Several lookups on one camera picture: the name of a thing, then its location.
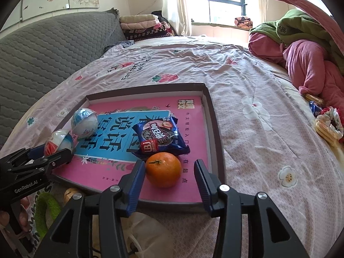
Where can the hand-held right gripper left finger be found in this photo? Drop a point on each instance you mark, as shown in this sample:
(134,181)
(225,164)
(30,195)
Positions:
(135,188)

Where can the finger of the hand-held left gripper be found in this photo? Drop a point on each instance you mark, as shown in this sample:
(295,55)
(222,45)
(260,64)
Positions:
(37,151)
(59,158)

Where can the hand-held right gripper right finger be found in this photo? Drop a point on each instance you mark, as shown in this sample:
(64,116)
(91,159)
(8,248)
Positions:
(204,190)

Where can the red toy egg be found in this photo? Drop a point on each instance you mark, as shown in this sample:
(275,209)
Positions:
(57,141)

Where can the large orange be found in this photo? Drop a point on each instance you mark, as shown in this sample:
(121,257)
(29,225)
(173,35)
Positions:
(163,169)

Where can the blue toy egg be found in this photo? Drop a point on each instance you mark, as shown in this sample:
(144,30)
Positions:
(84,123)

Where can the grey shallow cardboard box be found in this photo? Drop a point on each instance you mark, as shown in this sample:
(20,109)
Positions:
(217,145)

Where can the blue cookie packet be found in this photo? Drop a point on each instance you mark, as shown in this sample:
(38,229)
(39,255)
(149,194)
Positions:
(158,137)

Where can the pink book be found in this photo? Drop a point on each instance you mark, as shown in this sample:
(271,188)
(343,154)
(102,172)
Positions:
(188,129)

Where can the grey quilted headboard cover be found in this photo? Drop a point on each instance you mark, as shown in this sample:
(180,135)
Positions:
(53,59)

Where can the dark patterned cloth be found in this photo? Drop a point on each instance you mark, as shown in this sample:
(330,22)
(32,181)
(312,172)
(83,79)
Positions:
(119,45)

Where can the yellow wafer packet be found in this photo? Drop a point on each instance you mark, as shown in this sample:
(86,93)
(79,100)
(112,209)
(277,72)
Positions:
(326,130)

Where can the small blue snack packet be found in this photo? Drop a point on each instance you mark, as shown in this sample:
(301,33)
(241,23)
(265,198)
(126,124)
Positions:
(315,108)

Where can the yellow biscuit packet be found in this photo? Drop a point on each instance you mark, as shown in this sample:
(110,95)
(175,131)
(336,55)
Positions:
(314,98)

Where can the red white frilly scrunchie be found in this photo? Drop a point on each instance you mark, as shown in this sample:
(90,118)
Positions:
(334,115)

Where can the stack of folded blankets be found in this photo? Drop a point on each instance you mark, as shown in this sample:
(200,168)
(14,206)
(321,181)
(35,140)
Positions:
(142,27)

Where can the pink blanket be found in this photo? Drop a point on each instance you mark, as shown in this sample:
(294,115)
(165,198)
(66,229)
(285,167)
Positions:
(309,67)

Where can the folded patterned cloth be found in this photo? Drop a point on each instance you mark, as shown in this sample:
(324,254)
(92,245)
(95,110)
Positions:
(243,22)

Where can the black cloth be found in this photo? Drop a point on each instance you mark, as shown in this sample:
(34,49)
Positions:
(158,15)

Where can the white curtain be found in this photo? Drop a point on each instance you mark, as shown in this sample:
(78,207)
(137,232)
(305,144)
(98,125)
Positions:
(262,2)
(176,5)

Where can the green garment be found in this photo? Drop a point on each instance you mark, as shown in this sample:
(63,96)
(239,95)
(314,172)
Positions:
(295,27)

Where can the window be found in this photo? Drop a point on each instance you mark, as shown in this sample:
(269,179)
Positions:
(217,0)

